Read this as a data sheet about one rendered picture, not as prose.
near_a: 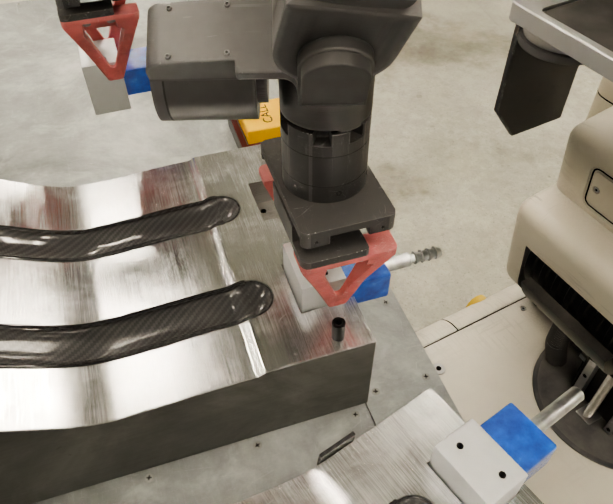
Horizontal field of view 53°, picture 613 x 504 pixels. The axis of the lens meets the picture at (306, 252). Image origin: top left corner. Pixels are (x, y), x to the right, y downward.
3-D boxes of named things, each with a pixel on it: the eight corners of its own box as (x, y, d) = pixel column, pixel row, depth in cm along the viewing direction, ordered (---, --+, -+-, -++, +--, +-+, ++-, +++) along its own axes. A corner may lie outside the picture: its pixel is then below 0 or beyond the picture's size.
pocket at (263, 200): (294, 202, 62) (294, 174, 59) (311, 238, 59) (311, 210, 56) (250, 212, 61) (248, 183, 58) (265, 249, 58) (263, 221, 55)
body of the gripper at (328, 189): (301, 256, 40) (300, 165, 34) (260, 160, 46) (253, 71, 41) (395, 234, 41) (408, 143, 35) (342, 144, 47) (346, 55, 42)
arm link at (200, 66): (380, 62, 26) (370, -112, 28) (108, 67, 26) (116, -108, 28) (355, 160, 38) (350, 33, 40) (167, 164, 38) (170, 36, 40)
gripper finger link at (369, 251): (303, 338, 45) (302, 249, 38) (276, 268, 50) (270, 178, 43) (389, 315, 46) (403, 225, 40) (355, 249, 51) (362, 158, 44)
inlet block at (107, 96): (212, 68, 69) (205, 21, 65) (222, 91, 66) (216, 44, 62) (91, 90, 66) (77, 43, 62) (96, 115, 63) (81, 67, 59)
